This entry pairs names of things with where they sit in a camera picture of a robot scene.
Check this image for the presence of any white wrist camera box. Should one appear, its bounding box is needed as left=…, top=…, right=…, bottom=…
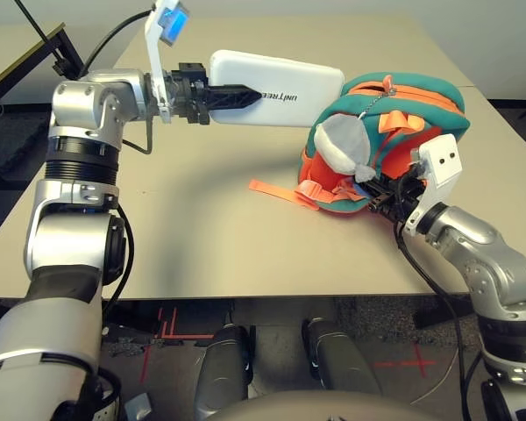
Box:
left=143, top=0, right=192, bottom=124
left=405, top=133, right=462, bottom=238

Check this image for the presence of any grey robot leg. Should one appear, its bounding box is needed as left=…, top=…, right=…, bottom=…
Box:
left=195, top=324, right=255, bottom=417
left=302, top=318, right=382, bottom=396

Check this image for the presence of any black floor mat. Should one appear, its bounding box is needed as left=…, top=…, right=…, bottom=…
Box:
left=0, top=112, right=52, bottom=176

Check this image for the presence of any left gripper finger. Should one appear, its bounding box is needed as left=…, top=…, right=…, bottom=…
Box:
left=206, top=82, right=263, bottom=111

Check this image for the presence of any red floor tape cross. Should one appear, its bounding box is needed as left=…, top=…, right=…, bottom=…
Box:
left=374, top=344, right=437, bottom=378

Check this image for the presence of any small grey square plate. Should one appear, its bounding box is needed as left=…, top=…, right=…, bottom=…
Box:
left=124, top=393, right=153, bottom=420

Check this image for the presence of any orange and teal backpack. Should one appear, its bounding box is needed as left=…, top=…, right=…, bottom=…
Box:
left=248, top=72, right=471, bottom=215

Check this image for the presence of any grey robot left leg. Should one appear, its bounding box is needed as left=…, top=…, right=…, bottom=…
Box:
left=195, top=324, right=255, bottom=417

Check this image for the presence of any white pencil case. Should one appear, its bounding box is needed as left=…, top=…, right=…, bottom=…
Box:
left=208, top=49, right=346, bottom=128

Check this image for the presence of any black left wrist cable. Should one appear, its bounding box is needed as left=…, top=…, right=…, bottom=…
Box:
left=79, top=9, right=155, bottom=156

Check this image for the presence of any black left elbow cable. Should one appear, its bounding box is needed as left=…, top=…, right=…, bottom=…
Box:
left=101, top=204, right=137, bottom=318

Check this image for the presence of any orange floor tape corner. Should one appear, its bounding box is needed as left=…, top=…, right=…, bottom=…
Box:
left=155, top=306, right=214, bottom=341

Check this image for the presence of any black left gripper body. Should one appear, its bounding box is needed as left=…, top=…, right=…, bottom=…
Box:
left=164, top=62, right=211, bottom=126

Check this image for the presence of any black table base foot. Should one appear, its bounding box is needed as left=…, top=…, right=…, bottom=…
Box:
left=414, top=302, right=479, bottom=330

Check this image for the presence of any grey robot right leg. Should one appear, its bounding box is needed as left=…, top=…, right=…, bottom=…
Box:
left=302, top=318, right=382, bottom=396

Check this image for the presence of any white floor cable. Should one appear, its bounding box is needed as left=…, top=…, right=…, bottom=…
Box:
left=409, top=346, right=461, bottom=404

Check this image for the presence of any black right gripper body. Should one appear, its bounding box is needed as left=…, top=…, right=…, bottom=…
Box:
left=379, top=173, right=426, bottom=223

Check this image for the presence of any grey plush shark keychain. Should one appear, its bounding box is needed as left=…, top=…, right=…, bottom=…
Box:
left=313, top=114, right=377, bottom=183

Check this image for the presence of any grey robot torso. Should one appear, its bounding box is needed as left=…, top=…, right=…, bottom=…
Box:
left=196, top=389, right=435, bottom=421

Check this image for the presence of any black framed side table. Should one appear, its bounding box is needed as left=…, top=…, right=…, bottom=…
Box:
left=0, top=0, right=89, bottom=115

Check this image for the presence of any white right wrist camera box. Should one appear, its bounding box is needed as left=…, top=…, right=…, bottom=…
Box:
left=405, top=133, right=462, bottom=238

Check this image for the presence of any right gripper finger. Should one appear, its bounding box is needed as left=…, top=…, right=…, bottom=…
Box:
left=359, top=179, right=395, bottom=198
left=367, top=195, right=394, bottom=212

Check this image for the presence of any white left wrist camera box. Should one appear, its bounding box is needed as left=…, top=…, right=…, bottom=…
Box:
left=143, top=0, right=192, bottom=124

